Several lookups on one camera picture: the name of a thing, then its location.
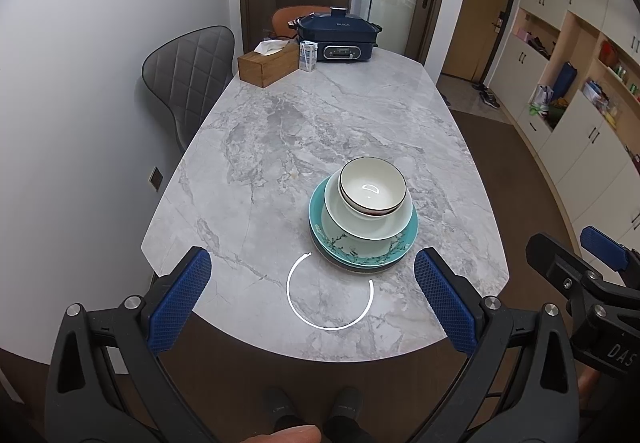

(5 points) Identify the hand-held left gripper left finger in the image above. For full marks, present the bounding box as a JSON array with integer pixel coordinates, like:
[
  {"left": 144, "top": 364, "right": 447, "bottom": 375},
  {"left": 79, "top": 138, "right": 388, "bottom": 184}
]
[{"left": 45, "top": 247, "right": 221, "bottom": 443}]

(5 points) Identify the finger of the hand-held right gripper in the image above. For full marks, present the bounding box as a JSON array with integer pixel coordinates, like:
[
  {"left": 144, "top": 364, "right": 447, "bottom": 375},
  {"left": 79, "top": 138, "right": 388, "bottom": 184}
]
[
  {"left": 526, "top": 233, "right": 602, "bottom": 310},
  {"left": 581, "top": 225, "right": 640, "bottom": 275}
]

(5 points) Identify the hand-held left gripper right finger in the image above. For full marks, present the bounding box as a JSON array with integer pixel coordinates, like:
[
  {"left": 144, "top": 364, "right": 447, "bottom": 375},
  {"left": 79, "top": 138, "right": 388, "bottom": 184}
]
[{"left": 414, "top": 248, "right": 581, "bottom": 443}]

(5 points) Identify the teal floral plate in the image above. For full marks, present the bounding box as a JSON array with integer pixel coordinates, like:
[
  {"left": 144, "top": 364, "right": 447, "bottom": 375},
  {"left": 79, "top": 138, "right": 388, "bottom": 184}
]
[
  {"left": 308, "top": 175, "right": 420, "bottom": 270},
  {"left": 311, "top": 235, "right": 401, "bottom": 276}
]

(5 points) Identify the wide white bowl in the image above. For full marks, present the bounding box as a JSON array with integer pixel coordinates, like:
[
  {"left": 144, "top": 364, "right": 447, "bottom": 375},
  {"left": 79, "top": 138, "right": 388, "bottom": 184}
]
[{"left": 322, "top": 173, "right": 417, "bottom": 242}]

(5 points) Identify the deep white bowl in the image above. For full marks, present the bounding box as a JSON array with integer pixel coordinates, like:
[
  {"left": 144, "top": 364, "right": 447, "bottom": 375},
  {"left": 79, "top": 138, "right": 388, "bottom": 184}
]
[{"left": 338, "top": 157, "right": 408, "bottom": 214}]

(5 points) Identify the person's left hand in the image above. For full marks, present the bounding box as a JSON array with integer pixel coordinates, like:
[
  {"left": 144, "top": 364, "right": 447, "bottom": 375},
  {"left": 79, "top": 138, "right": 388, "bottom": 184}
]
[{"left": 240, "top": 425, "right": 322, "bottom": 443}]

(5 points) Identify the person's right shoe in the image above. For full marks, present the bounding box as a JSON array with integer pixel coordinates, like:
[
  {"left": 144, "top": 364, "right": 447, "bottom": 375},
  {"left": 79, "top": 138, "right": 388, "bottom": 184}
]
[{"left": 326, "top": 387, "right": 365, "bottom": 439}]

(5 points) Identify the person's shoe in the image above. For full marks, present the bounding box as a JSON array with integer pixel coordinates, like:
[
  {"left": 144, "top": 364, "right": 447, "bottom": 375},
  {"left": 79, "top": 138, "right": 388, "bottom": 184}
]
[
  {"left": 262, "top": 387, "right": 303, "bottom": 435},
  {"left": 326, "top": 387, "right": 365, "bottom": 439}
]

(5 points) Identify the person's left shoe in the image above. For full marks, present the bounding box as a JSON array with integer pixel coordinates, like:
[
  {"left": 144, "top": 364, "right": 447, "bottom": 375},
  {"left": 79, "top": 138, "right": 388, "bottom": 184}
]
[{"left": 262, "top": 387, "right": 303, "bottom": 435}]

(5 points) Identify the white shopping bag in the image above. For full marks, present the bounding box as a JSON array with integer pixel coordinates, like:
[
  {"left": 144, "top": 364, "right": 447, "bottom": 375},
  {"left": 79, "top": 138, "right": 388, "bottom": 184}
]
[{"left": 529, "top": 84, "right": 554, "bottom": 118}]

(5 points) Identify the blue bag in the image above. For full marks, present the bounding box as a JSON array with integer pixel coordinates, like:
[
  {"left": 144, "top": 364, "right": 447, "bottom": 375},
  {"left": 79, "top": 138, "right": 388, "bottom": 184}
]
[{"left": 550, "top": 62, "right": 579, "bottom": 104}]

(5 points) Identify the white and wood cabinet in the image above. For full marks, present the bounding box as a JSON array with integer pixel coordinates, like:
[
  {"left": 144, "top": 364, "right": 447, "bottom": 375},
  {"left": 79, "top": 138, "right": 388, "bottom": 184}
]
[{"left": 492, "top": 0, "right": 640, "bottom": 234}]

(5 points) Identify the pair of dark shoes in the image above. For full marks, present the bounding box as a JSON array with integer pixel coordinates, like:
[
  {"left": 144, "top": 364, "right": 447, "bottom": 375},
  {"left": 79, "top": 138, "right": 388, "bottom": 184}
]
[{"left": 471, "top": 82, "right": 502, "bottom": 110}]

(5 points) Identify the grey quilted chair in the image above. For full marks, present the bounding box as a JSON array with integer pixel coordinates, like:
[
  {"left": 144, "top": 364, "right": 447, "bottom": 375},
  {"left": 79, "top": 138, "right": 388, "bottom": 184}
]
[{"left": 141, "top": 26, "right": 236, "bottom": 154}]

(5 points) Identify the wooden tissue box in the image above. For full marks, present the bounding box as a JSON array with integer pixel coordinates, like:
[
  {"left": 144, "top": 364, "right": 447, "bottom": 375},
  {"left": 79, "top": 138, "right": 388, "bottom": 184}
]
[{"left": 237, "top": 43, "right": 301, "bottom": 88}]

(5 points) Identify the brown entrance door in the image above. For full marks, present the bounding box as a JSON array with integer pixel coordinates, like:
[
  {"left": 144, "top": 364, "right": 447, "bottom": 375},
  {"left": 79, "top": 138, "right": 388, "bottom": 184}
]
[{"left": 442, "top": 0, "right": 524, "bottom": 84}]

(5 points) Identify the white tissue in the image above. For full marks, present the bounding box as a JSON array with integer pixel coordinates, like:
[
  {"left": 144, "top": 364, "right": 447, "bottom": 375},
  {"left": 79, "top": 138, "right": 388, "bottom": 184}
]
[{"left": 254, "top": 39, "right": 289, "bottom": 58}]

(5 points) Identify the small milk carton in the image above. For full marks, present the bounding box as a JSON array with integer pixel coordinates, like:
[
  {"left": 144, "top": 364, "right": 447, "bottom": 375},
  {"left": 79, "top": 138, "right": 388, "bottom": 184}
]
[{"left": 299, "top": 41, "right": 319, "bottom": 72}]

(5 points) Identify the blue electric cooker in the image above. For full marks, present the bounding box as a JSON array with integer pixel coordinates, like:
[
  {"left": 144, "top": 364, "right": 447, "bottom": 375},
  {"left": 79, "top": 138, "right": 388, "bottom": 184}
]
[{"left": 287, "top": 7, "right": 384, "bottom": 64}]

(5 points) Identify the orange chair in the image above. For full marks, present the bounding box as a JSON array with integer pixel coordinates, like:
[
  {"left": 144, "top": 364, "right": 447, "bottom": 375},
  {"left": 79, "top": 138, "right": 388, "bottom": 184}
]
[{"left": 272, "top": 5, "right": 333, "bottom": 44}]

